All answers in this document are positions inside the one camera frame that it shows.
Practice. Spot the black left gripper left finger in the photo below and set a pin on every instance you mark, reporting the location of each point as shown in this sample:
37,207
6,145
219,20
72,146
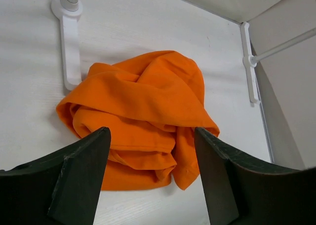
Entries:
61,188

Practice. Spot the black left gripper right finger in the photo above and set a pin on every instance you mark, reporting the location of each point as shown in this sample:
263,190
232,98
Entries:
241,189

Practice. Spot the orange trousers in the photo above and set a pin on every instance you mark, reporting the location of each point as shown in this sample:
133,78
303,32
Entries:
152,104

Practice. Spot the white clothes rack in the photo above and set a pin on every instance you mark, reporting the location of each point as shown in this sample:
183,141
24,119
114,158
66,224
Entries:
69,12

